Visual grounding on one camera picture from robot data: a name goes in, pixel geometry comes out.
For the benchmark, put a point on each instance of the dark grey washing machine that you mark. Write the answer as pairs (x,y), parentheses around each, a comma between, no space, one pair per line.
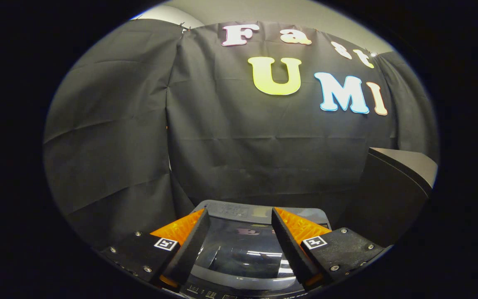
(222,293)

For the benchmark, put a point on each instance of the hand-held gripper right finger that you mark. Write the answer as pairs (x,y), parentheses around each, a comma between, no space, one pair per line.
(291,249)

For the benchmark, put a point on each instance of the black backdrop cloth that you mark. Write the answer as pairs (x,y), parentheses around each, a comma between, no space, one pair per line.
(222,145)

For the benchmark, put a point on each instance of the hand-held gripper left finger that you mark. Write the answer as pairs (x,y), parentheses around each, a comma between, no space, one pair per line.
(189,249)

